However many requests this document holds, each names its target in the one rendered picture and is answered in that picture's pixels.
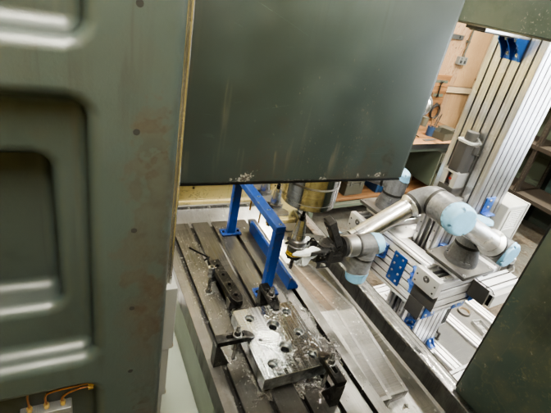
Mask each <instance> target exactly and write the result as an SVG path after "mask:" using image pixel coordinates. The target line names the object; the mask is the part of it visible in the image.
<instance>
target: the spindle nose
mask: <svg viewBox="0 0 551 413"><path fill-rule="evenodd" d="M340 185H341V182H318V183H289V184H282V187H281V197H282V198H283V199H284V201H285V202H286V203H287V204H289V205H290V206H292V207H294V208H296V209H298V210H300V211H306V212H311V213H322V212H326V211H329V210H331V209H332V208H333V206H334V204H335V201H336V198H337V195H338V192H339V187H340Z"/></svg>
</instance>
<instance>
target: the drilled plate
mask: <svg viewBox="0 0 551 413"><path fill-rule="evenodd" d="M281 307H282V308H281ZM283 308H284V309H283ZM270 309H271V308H270V306H269V305H267V306H259V307H254V308H248V309H243V310H238V311H232V316H231V321H230V322H231V324H232V325H233V327H234V329H237V326H238V325H241V330H247V331H250V332H254V335H255V338H254V339H253V340H251V341H248V342H244V343H241V345H242V348H243V350H244V352H245V355H246V357H247V358H248V361H249V364H250V365H251V367H252V369H253V373H254V374H255V376H256V378H257V381H258V383H259V385H260V388H261V390H262V391H264V390H267V389H270V388H275V387H279V386H282V385H285V384H291V383H293V382H297V381H300V380H303V379H309V378H311V377H315V376H318V375H321V374H324V373H325V372H326V370H325V368H324V366H323V365H322V363H321V362H320V360H319V359H318V358H317V356H318V355H317V352H322V349H321V347H320V346H319V344H318V343H317V341H316V339H315V338H314V337H313V335H312V333H311V332H310V330H309V328H308V327H307V326H306V324H305V323H304V321H303V319H302V317H301V316H300V314H299V313H298V312H297V310H296V308H295V307H294V305H293V303H292V302H282V303H280V310H278V311H281V309H282V312H283V313H282V312H281V313H282V314H281V313H280V312H279V313H278V314H276V312H275V313H274V312H273V311H270ZM271 310H272V309H271ZM248 313H249V315H247V314H248ZM290 313H291V315H290ZM250 314H252V315H255V316H251V315H250ZM268 314H269V315H268ZM285 314H286V315H287V317H286V316H284V315H285ZM253 317H255V319H254V318H253ZM259 317H260V318H259ZM281 317H282V318H281ZM274 318H275V320H274ZM270 319H272V320H270ZM277 320H278V322H277ZM279 322H280V323H279ZM281 323H282V324H281ZM281 325H282V326H281ZM285 325H286V326H285ZM299 326H300V327H299ZM295 327H296V328H295ZM256 335H257V336H256ZM297 336H298V337H297ZM301 336H302V337H301ZM268 340H269V341H268ZM273 340H274V341H273ZM281 340H285V341H282V342H281ZM302 340H303V341H302ZM304 340H305V341H306V342H305V341H304ZM308 340H309V341H310V342H309V341H308ZM287 341H289V342H290V343H291V344H290V343H289V342H287ZM278 342H280V344H279V346H277V345H278V344H277V343H278ZM309 343H310V344H311V345H310V344H309ZM267 344H268V345H267ZM276 344H277V345H276ZM292 344H293V345H292ZM265 345H266V346H265ZM293 346H294V347H293ZM305 346H306V347H305ZM310 347H311V348H310ZM295 348H296V349H295ZM313 348H314V349H315V351H314V350H309V349H313ZM278 349H279V350H278ZM293 350H295V352H294V351H293ZM306 350H308V352H306ZM291 352H293V354H292V353H291ZM283 353H284V354H283ZM287 354H289V355H287ZM263 355H264V356H263ZM305 355H307V356H308V357H307V356H305ZM270 357H271V358H274V359H273V360H268V359H271V358H270ZM309 357H311V359H310V358H309ZM278 358H279V359H278ZM296 358H297V359H296ZM298 359H299V360H300V362H299V361H298ZM304 359H305V360H307V361H305V360H304ZM313 359H314V360H313ZM277 362H279V363H277ZM292 362H293V363H292ZM300 364H301V365H300ZM269 366H270V367H269ZM273 368H275V369H273ZM276 369H277V370H276Z"/></svg>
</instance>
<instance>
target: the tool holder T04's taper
mask: <svg viewBox="0 0 551 413"><path fill-rule="evenodd" d="M306 223H307V220H306V219H305V220H300V217H299V218H298V220H297V223H296V225H295V226H294V230H293V232H292V234H291V236H290V237H291V239H293V240H294V241H295V242H299V243H301V242H303V241H304V240H305V233H306Z"/></svg>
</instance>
